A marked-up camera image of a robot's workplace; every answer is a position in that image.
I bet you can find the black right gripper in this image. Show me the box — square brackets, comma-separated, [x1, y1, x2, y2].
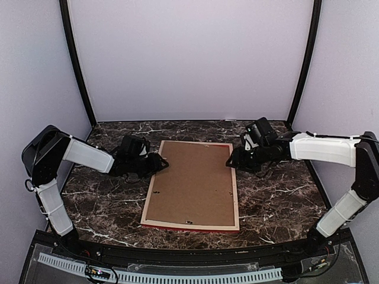
[226, 143, 270, 174]

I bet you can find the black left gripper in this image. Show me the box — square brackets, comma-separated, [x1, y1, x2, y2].
[128, 153, 169, 179]

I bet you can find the brown cardboard backing board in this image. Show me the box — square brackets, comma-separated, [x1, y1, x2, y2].
[144, 141, 236, 227]

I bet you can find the wooden picture frame red edge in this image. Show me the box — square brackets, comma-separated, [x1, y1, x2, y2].
[139, 140, 240, 234]

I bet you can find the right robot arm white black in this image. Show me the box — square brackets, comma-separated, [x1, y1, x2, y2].
[226, 130, 378, 257]

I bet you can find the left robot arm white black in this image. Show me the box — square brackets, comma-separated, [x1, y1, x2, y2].
[21, 125, 169, 258]

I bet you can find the small green circuit board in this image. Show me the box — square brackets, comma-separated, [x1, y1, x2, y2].
[85, 266, 111, 279]

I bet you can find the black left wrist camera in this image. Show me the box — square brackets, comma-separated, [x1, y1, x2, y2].
[117, 135, 150, 159]

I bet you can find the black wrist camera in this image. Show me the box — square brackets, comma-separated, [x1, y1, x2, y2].
[117, 135, 150, 159]
[240, 117, 278, 151]

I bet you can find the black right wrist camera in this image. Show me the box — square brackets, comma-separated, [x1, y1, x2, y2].
[240, 117, 278, 151]

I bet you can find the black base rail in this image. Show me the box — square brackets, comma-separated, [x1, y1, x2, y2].
[29, 229, 356, 270]

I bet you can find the grey slotted cable duct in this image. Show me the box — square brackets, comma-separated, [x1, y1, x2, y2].
[37, 253, 282, 283]

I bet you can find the right black enclosure post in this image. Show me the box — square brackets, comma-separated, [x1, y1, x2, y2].
[286, 0, 322, 129]

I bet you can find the black enclosure post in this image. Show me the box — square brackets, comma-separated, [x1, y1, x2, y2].
[286, 0, 322, 129]
[59, 0, 97, 128]

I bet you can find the left black enclosure post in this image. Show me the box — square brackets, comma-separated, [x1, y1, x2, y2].
[59, 0, 97, 128]

